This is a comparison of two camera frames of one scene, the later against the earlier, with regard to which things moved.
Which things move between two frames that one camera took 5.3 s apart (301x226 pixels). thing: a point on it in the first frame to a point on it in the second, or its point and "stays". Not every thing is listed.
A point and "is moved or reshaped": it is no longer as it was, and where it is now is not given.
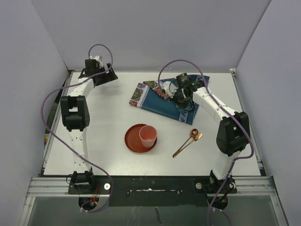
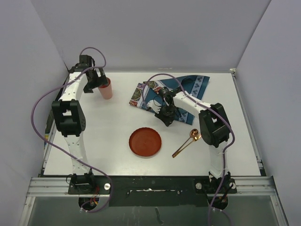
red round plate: (133, 141) is moved or reshaped
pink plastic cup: (147, 134) to (106, 90)
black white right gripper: (172, 97) to (168, 121)
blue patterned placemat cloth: (150, 95) stays
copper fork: (196, 138) stays
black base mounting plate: (155, 191) stays
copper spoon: (193, 132) stays
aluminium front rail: (256, 186) stays
